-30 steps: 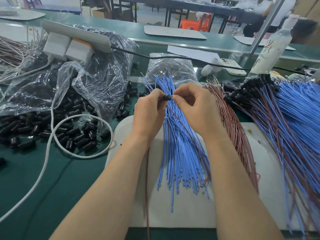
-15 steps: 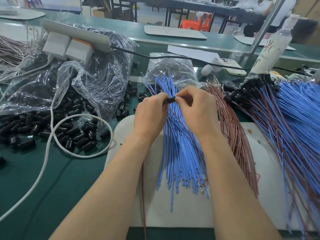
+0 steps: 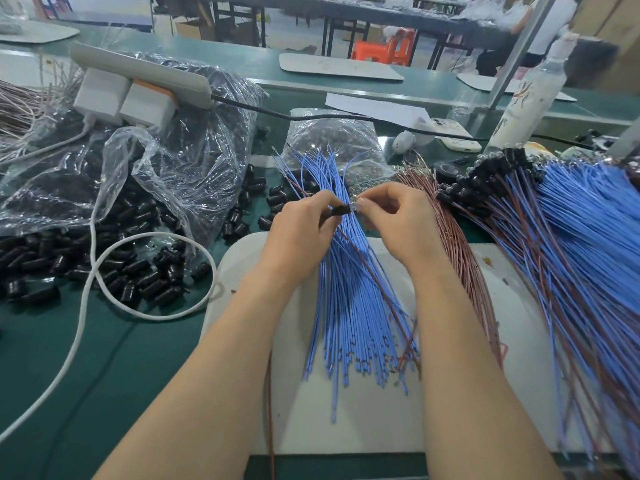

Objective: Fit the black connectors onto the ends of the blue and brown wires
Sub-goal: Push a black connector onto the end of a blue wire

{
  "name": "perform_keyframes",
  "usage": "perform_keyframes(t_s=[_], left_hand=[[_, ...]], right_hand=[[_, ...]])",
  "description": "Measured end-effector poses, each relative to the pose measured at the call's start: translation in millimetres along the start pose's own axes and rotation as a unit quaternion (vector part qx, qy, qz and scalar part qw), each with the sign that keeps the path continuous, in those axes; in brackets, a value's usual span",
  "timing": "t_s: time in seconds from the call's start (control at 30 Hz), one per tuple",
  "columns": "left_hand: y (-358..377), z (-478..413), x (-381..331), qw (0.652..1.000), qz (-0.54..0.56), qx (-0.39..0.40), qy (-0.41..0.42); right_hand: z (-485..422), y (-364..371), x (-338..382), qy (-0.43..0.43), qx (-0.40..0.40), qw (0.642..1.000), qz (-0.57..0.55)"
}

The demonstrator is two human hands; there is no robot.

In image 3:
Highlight person's left hand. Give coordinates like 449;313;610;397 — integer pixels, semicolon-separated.
258;189;346;291

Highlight person's right hand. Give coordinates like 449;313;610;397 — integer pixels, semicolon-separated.
355;181;446;281

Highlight bundle of blue wires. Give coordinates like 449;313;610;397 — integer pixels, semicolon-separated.
278;149;419;421

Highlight pile of assembled wire harnesses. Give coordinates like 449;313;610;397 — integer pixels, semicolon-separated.
435;147;640;476

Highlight pile of black plastic caps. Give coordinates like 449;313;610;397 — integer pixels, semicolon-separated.
0;165;296;311

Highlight person's left forearm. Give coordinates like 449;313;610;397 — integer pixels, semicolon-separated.
93;275;311;480

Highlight person's right forearm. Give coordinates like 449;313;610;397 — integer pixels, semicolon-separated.
405;265;563;480

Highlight white computer mouse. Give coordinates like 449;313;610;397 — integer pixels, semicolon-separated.
392;131;417;156

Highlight white flat device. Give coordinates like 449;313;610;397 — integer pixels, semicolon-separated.
425;117;483;154

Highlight small clear plastic bag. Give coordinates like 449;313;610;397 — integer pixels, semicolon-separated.
280;109;386;191

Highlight white paper sheet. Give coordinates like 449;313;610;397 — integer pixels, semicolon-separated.
325;91;441;129

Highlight large clear plastic bag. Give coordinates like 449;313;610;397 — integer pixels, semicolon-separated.
0;53;266;246

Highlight white flat tray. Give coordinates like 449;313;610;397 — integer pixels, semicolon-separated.
278;51;405;82
457;71;578;103
0;19;81;45

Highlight white spray bottle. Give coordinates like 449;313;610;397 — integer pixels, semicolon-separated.
488;31;581;151

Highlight orange plastic stool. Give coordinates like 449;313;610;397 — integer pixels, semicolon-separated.
350;27;416;66

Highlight white work board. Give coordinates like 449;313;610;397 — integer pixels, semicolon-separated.
200;231;621;458

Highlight white orange charger adapter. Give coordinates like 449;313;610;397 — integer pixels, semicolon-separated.
120;79;179;131

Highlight white power strip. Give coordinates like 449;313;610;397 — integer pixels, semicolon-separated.
70;43;214;109

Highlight cardboard boxes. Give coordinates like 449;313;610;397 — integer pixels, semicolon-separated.
570;0;640;94

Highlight blue table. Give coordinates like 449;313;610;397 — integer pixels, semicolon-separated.
30;0;151;31

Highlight black power cord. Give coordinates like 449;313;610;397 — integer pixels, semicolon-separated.
210;93;601;151

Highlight white charging cable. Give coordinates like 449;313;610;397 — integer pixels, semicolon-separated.
0;125;218;444

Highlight slanted metal frame post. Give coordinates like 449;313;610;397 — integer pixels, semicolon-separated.
485;0;561;108

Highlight long black-frame table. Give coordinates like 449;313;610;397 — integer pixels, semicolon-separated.
150;0;516;71

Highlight short metal frame post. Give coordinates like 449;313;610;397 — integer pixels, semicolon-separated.
608;119;640;161

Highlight bundle of stripped brown wires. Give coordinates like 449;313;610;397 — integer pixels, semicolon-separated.
0;65;86;166

